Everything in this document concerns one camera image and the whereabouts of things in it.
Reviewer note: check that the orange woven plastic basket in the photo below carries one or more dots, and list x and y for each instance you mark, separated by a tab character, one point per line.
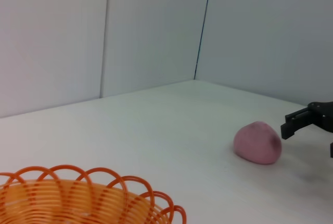
65	198

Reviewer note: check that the pink peach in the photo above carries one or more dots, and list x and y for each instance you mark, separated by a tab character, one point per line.
256	143

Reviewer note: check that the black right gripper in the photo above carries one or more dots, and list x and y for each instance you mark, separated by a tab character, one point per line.
323	116

